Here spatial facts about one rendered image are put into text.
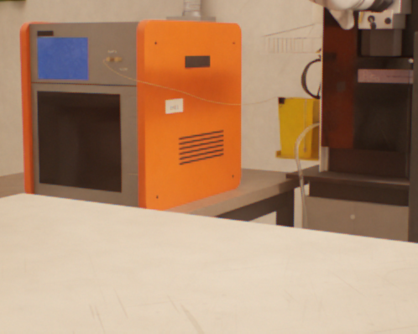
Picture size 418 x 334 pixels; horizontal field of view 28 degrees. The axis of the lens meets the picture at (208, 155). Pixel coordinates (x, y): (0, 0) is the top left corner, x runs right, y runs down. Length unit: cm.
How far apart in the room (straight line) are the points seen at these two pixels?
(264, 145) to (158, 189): 181
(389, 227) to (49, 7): 260
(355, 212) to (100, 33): 80
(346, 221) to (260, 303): 158
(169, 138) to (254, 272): 121
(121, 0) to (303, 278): 341
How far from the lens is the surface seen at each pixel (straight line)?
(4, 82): 453
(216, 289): 63
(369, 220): 215
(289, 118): 230
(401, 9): 208
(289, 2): 354
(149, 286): 64
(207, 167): 202
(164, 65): 184
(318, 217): 220
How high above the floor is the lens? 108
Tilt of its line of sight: 8 degrees down
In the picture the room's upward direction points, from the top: straight up
